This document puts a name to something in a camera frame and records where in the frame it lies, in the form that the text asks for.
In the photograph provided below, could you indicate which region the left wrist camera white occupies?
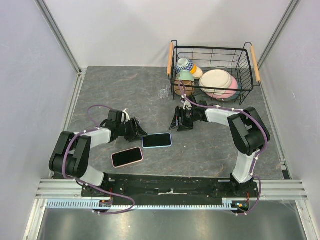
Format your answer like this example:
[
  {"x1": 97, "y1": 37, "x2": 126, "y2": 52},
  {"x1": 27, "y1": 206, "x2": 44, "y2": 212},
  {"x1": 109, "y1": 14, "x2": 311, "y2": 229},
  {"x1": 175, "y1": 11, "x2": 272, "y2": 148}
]
[{"x1": 121, "y1": 108, "x2": 131, "y2": 124}]

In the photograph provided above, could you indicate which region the clear glass cup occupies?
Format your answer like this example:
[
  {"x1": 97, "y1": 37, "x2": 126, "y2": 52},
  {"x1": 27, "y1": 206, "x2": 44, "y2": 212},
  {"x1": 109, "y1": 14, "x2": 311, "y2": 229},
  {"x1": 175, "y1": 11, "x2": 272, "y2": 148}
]
[{"x1": 155, "y1": 79, "x2": 171, "y2": 99}]

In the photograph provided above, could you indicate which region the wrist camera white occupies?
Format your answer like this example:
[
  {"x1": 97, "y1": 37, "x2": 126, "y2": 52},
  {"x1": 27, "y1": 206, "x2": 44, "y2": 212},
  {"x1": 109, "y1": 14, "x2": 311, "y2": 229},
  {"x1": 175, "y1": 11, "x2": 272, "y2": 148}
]
[
  {"x1": 181, "y1": 95, "x2": 192, "y2": 111},
  {"x1": 121, "y1": 108, "x2": 131, "y2": 124}
]

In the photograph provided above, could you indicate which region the yellow white bowl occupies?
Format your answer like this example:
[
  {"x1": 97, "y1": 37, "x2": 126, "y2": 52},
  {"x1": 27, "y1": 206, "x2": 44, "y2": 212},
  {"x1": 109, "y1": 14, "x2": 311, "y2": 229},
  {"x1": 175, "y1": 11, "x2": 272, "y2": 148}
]
[{"x1": 190, "y1": 65, "x2": 204, "y2": 79}]

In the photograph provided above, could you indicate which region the pink phone case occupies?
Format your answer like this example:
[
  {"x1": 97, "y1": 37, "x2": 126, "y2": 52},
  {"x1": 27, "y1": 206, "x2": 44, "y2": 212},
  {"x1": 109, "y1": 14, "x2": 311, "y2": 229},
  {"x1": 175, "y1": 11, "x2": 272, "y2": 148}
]
[{"x1": 111, "y1": 146, "x2": 144, "y2": 169}]

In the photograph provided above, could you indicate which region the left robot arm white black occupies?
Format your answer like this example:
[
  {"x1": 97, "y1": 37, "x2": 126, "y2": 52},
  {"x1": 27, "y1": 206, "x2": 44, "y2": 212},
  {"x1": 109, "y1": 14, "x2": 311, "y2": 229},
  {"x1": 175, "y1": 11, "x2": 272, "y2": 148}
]
[{"x1": 48, "y1": 109, "x2": 148, "y2": 197}]

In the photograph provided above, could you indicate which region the blue white patterned bowl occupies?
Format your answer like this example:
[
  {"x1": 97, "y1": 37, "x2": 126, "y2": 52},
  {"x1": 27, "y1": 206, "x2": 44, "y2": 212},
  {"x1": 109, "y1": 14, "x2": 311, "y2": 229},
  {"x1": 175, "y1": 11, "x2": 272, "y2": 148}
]
[{"x1": 175, "y1": 58, "x2": 197, "y2": 75}]

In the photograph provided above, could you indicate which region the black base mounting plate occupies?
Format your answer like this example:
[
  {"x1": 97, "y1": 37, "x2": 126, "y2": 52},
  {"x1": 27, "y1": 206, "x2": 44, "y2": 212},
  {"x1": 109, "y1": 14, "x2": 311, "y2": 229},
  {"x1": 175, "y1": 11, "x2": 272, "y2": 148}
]
[{"x1": 81, "y1": 174, "x2": 260, "y2": 201}]

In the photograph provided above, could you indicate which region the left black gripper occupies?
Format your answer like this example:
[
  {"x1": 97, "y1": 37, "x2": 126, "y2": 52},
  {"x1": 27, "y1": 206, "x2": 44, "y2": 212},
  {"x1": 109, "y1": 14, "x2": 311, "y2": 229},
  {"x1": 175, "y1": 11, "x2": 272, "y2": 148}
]
[{"x1": 116, "y1": 117, "x2": 148, "y2": 143}]

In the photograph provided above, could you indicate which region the blue slotted cable duct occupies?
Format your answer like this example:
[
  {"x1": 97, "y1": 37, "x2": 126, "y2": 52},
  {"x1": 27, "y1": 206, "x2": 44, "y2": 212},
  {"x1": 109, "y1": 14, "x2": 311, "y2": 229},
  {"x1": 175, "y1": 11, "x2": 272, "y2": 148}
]
[{"x1": 46, "y1": 197, "x2": 250, "y2": 210}]

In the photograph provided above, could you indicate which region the mint green bowl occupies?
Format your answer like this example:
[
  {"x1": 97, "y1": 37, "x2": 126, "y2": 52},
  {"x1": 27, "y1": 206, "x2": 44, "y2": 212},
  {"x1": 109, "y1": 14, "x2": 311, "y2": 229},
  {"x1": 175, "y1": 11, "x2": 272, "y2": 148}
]
[{"x1": 175, "y1": 69, "x2": 195, "y2": 82}]

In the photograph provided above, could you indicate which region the purple cable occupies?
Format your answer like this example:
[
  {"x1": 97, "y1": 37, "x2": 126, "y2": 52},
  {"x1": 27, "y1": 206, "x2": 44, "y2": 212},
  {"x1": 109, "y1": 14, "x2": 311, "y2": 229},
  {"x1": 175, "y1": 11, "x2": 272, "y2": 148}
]
[
  {"x1": 178, "y1": 80, "x2": 271, "y2": 216},
  {"x1": 61, "y1": 104, "x2": 136, "y2": 215}
]

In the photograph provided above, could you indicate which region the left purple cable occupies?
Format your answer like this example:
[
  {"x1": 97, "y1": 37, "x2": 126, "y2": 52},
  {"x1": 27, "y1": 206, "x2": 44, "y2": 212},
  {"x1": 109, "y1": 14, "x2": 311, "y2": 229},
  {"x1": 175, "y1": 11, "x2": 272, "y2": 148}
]
[{"x1": 61, "y1": 104, "x2": 136, "y2": 215}]

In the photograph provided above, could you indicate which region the pink plate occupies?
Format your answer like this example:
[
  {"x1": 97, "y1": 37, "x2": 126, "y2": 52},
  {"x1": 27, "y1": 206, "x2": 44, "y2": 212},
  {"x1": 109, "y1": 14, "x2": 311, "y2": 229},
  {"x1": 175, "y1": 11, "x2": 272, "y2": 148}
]
[{"x1": 206, "y1": 76, "x2": 240, "y2": 99}]

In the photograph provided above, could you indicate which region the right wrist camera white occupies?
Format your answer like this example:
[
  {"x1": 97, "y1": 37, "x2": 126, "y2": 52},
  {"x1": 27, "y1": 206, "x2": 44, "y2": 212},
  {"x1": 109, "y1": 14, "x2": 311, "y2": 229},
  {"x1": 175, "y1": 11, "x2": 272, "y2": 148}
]
[{"x1": 181, "y1": 95, "x2": 192, "y2": 111}]

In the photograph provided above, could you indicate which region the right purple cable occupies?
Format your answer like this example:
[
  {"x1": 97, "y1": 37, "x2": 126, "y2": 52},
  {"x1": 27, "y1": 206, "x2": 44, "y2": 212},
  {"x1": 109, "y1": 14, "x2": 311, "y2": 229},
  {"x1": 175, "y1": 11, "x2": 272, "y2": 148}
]
[{"x1": 178, "y1": 80, "x2": 271, "y2": 216}]

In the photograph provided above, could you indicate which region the phone with blue edge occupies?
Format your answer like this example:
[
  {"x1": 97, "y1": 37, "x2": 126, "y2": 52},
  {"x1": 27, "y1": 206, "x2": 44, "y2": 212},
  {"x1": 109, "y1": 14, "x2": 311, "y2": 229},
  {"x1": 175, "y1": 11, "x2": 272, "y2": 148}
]
[{"x1": 142, "y1": 133, "x2": 172, "y2": 148}]

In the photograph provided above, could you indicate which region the black wire dish basket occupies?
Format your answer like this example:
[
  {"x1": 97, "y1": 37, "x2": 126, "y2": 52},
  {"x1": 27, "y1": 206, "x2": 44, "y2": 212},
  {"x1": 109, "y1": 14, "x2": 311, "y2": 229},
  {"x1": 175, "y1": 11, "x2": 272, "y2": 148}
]
[{"x1": 167, "y1": 40, "x2": 261, "y2": 104}]

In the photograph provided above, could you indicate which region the light blue phone case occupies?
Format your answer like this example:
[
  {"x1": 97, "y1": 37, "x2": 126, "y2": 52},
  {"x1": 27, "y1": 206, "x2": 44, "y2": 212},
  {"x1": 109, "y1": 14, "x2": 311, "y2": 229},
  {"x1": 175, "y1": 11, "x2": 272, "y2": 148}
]
[{"x1": 141, "y1": 132, "x2": 173, "y2": 150}]

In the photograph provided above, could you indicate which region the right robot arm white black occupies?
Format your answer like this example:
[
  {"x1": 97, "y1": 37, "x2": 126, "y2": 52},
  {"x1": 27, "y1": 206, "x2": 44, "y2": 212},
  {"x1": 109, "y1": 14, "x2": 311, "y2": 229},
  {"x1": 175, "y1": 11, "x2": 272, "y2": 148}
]
[{"x1": 169, "y1": 95, "x2": 271, "y2": 197}]

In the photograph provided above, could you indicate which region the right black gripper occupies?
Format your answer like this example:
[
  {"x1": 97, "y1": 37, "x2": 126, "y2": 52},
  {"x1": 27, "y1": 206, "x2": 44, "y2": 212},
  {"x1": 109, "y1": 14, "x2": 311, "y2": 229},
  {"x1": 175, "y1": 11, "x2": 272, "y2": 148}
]
[{"x1": 169, "y1": 106, "x2": 198, "y2": 132}]

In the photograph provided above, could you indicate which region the brown bowl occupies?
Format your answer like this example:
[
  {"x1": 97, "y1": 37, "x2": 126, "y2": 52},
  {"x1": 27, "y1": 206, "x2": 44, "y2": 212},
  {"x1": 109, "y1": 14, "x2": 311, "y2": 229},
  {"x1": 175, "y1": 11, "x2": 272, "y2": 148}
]
[{"x1": 174, "y1": 80, "x2": 195, "y2": 97}]

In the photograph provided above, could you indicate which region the aluminium frame rail front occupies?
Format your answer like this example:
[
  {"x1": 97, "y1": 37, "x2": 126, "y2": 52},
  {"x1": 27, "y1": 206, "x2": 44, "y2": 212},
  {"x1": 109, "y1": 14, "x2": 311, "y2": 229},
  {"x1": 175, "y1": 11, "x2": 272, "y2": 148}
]
[{"x1": 34, "y1": 178, "x2": 88, "y2": 200}]

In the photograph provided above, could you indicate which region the cream plate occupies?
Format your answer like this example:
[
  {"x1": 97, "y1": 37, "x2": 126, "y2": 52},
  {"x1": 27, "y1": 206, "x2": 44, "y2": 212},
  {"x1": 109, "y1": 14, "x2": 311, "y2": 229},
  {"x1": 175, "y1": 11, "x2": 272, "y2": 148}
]
[{"x1": 198, "y1": 69, "x2": 232, "y2": 95}]

